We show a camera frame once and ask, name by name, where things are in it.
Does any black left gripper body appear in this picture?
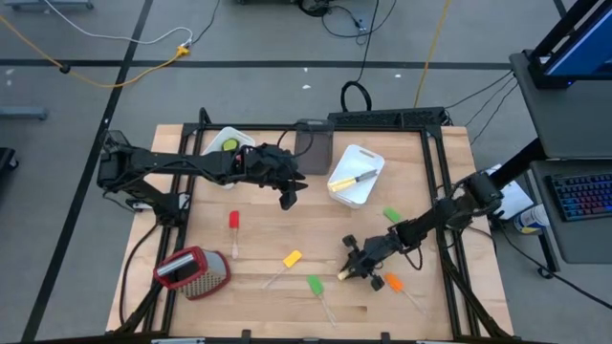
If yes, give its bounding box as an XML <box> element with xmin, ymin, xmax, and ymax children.
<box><xmin>236</xmin><ymin>142</ymin><xmax>298</xmax><ymax>211</ymax></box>

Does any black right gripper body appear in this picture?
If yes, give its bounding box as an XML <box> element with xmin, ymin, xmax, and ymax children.
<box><xmin>342</xmin><ymin>231</ymin><xmax>407</xmax><ymax>292</ymax></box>

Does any smoky translucent plastic bin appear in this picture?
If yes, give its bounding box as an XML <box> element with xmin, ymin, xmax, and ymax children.
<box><xmin>294</xmin><ymin>118</ymin><xmax>335</xmax><ymax>177</ymax></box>

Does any orange spatula clear handle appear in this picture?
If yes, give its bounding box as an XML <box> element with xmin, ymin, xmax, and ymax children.
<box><xmin>383</xmin><ymin>271</ymin><xmax>427</xmax><ymax>316</ymax></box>

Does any white plastic bin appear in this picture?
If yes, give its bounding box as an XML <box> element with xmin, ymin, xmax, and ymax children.
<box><xmin>327</xmin><ymin>143</ymin><xmax>386</xmax><ymax>210</ymax></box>
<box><xmin>203</xmin><ymin>126</ymin><xmax>257</xmax><ymax>190</ymax></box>

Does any yellow spatula clear handle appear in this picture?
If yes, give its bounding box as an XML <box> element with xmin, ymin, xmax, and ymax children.
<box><xmin>260</xmin><ymin>249</ymin><xmax>304</xmax><ymax>290</ymax></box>

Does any red spatula clear handle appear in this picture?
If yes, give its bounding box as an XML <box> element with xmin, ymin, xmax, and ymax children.
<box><xmin>229</xmin><ymin>209</ymin><xmax>241</xmax><ymax>260</ymax></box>

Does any red steel box grater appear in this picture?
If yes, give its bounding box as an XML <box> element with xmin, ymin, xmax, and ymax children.
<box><xmin>152</xmin><ymin>246</ymin><xmax>232</xmax><ymax>301</ymax></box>

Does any black perforated power box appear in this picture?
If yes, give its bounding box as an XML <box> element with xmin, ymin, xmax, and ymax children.
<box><xmin>327</xmin><ymin>106</ymin><xmax>453</xmax><ymax>128</ymax></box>

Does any white paper sheet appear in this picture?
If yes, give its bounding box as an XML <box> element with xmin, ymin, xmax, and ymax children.
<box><xmin>485</xmin><ymin>164</ymin><xmax>536</xmax><ymax>221</ymax></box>

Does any black power supply unit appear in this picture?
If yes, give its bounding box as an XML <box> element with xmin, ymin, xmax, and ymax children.
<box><xmin>102</xmin><ymin>129</ymin><xmax>130</xmax><ymax>152</ymax></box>

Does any white labelled bottle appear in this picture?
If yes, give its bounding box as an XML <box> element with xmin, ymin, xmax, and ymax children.
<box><xmin>514</xmin><ymin>204</ymin><xmax>552</xmax><ymax>235</ymax></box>

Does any black desk column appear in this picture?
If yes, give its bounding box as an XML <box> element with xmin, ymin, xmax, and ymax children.
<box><xmin>487</xmin><ymin>138</ymin><xmax>549</xmax><ymax>190</ymax></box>

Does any grey desk surface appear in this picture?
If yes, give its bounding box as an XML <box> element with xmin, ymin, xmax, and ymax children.
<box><xmin>529</xmin><ymin>160</ymin><xmax>612</xmax><ymax>265</ymax></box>
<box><xmin>509</xmin><ymin>50</ymin><xmax>612</xmax><ymax>160</ymax></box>

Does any backlit black keyboard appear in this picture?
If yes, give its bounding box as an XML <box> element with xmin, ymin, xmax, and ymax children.
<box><xmin>547</xmin><ymin>172</ymin><xmax>612</xmax><ymax>223</ymax></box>

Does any grey floor base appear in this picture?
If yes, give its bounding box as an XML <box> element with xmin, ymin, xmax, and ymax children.
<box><xmin>3</xmin><ymin>0</ymin><xmax>96</xmax><ymax>11</ymax></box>
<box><xmin>0</xmin><ymin>107</ymin><xmax>49</xmax><ymax>120</ymax></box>

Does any black floor object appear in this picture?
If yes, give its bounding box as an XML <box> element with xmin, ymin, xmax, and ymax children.
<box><xmin>0</xmin><ymin>146</ymin><xmax>19</xmax><ymax>174</ymax></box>

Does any black computer monitor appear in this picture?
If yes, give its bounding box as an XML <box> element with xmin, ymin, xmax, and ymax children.
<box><xmin>528</xmin><ymin>0</ymin><xmax>612</xmax><ymax>91</ymax></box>

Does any black coiled cable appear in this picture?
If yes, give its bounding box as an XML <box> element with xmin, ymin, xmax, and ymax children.
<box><xmin>339</xmin><ymin>0</ymin><xmax>382</xmax><ymax>114</ymax></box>

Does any yellow cable with plug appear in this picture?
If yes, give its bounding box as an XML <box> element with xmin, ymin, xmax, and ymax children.
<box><xmin>0</xmin><ymin>15</ymin><xmax>191</xmax><ymax>90</ymax></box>

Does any black cable bundle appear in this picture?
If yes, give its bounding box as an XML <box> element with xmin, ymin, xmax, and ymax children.
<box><xmin>295</xmin><ymin>0</ymin><xmax>372</xmax><ymax>47</ymax></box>

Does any yellow hanging cable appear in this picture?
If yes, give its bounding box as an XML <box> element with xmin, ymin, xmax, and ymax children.
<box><xmin>413</xmin><ymin>0</ymin><xmax>453</xmax><ymax>109</ymax></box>

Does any white floor cable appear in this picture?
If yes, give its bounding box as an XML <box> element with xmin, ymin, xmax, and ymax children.
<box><xmin>42</xmin><ymin>0</ymin><xmax>195</xmax><ymax>48</ymax></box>

